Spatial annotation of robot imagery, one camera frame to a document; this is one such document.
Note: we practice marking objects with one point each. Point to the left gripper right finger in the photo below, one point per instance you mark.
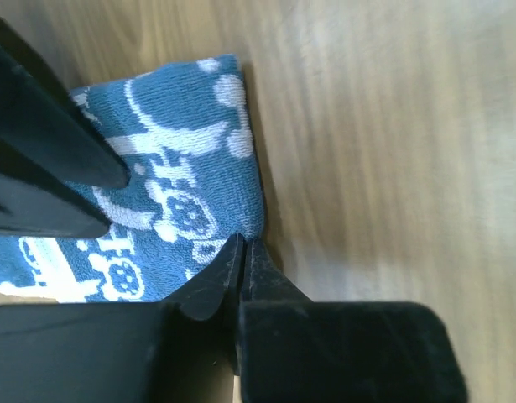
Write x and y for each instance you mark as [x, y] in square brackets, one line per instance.
[293, 349]

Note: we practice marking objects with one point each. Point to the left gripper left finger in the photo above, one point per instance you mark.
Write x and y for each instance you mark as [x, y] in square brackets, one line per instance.
[178, 349]

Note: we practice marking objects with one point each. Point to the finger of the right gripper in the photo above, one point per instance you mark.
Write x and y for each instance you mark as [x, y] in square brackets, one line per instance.
[40, 120]
[52, 211]

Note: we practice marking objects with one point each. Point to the blue white patterned towel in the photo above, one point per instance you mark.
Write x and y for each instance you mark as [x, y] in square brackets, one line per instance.
[183, 131]

